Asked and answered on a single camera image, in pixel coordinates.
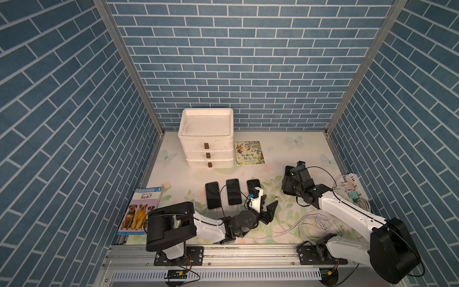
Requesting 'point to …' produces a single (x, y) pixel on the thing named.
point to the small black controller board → (176, 274)
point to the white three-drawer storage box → (207, 137)
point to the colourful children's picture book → (248, 153)
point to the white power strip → (353, 178)
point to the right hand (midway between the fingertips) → (289, 181)
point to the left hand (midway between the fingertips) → (277, 204)
